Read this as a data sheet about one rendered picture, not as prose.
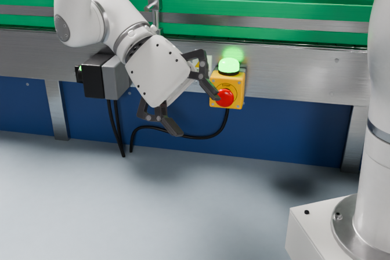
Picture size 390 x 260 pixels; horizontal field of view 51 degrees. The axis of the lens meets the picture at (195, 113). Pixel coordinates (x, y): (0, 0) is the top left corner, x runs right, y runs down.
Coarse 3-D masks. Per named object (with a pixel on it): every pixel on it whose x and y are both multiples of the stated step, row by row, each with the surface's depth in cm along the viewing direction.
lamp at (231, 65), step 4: (224, 60) 85; (228, 60) 85; (232, 60) 85; (236, 60) 85; (220, 64) 85; (224, 64) 84; (228, 64) 84; (232, 64) 84; (236, 64) 84; (220, 68) 85; (224, 68) 84; (228, 68) 84; (232, 68) 84; (236, 68) 85; (220, 72) 85; (224, 72) 85; (228, 72) 84; (232, 72) 85; (236, 72) 85
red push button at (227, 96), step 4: (220, 92) 82; (224, 92) 82; (228, 92) 82; (220, 96) 83; (224, 96) 82; (228, 96) 82; (232, 96) 82; (220, 100) 83; (224, 100) 83; (228, 100) 83; (232, 100) 83; (220, 104) 84; (224, 104) 83; (228, 104) 83
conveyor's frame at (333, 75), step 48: (0, 48) 100; (48, 48) 97; (96, 48) 95; (192, 48) 90; (240, 48) 88; (288, 48) 85; (336, 48) 84; (48, 96) 104; (288, 96) 90; (336, 96) 88
